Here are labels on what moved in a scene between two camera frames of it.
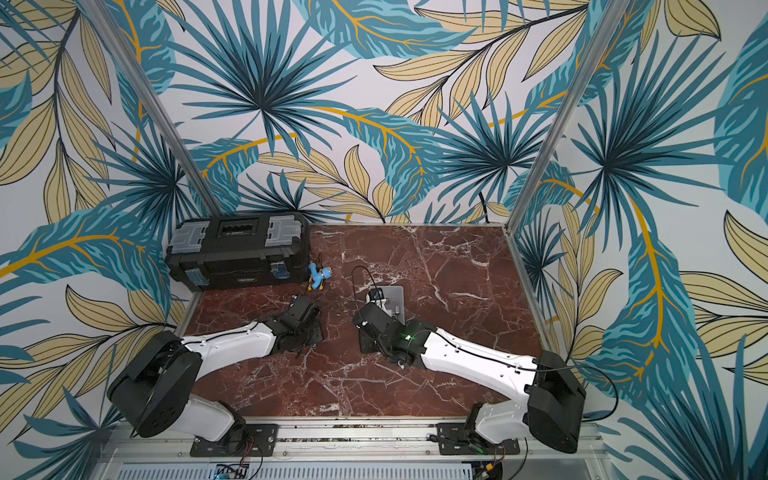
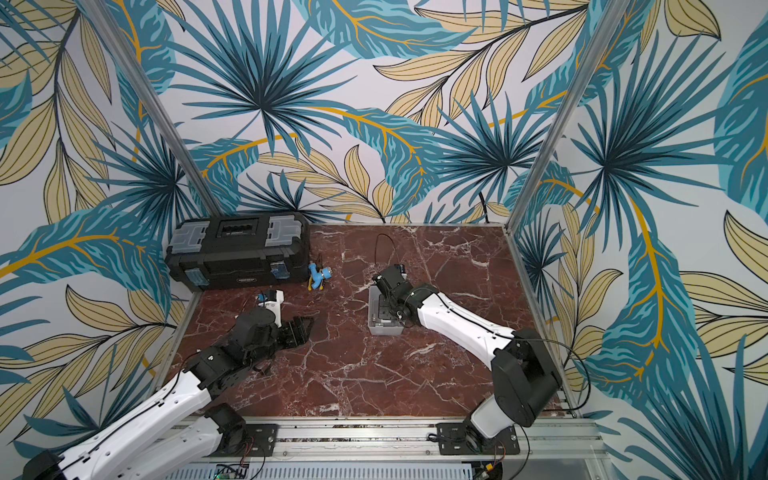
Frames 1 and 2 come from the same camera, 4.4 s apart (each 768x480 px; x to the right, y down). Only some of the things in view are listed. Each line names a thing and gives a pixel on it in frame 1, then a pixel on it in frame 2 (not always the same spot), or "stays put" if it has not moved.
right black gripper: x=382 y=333 -> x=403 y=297
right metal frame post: x=612 y=15 stays put
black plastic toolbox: x=218 y=251 stays put
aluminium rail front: x=349 y=449 stays put
